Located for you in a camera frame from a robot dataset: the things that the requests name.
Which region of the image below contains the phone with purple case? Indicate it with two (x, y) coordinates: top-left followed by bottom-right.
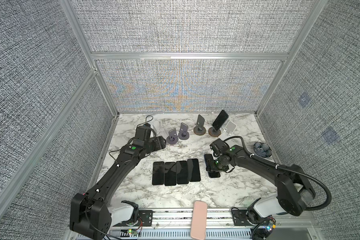
(152, 162), (165, 186)

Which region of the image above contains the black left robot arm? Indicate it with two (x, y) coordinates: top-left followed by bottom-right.
(70, 123), (166, 240)

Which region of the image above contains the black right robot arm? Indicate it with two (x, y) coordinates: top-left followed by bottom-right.
(208, 139), (316, 225)

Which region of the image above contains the white phone stand left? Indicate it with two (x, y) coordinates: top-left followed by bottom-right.
(151, 121), (164, 136)

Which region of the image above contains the white phone stand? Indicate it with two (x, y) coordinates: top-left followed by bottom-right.
(151, 121), (164, 136)
(223, 121), (237, 136)

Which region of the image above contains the purple round stand left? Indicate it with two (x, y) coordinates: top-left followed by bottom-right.
(166, 128), (179, 145)

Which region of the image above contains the wooden round stand right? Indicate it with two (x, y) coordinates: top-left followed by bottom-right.
(208, 127), (221, 138)

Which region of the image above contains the wooden round stand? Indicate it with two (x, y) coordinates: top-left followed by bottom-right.
(194, 115), (206, 136)
(208, 127), (221, 138)

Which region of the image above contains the white phone stand right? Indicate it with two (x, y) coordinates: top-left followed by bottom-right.
(223, 121), (237, 136)

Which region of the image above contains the wooden round stand left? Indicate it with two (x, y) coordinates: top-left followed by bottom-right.
(194, 115), (206, 136)

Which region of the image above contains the dark blue flower bowl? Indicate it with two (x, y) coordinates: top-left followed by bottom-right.
(253, 142), (273, 158)

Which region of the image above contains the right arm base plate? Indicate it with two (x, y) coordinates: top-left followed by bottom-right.
(230, 198), (274, 226)

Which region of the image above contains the pink phone on rail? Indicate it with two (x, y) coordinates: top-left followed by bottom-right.
(190, 201), (208, 240)

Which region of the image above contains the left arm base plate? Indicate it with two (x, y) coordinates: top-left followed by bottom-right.
(113, 210), (154, 228)

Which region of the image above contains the aluminium front rail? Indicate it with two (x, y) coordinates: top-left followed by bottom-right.
(100, 208), (325, 240)

